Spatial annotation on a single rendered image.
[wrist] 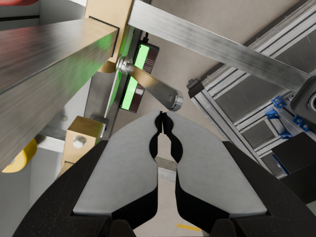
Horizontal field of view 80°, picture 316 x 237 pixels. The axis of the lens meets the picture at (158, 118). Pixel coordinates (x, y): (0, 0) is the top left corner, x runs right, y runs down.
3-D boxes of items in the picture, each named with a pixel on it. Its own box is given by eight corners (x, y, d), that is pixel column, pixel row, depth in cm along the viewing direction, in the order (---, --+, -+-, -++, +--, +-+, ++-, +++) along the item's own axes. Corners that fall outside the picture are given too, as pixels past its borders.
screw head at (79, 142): (87, 137, 32) (85, 142, 31) (85, 146, 33) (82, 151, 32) (75, 134, 32) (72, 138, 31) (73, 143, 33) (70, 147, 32)
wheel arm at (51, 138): (225, 172, 43) (231, 187, 39) (217, 182, 45) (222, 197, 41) (20, 113, 35) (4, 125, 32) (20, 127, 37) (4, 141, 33)
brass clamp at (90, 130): (106, 123, 37) (99, 138, 32) (93, 170, 43) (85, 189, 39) (74, 113, 36) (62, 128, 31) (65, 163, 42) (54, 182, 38)
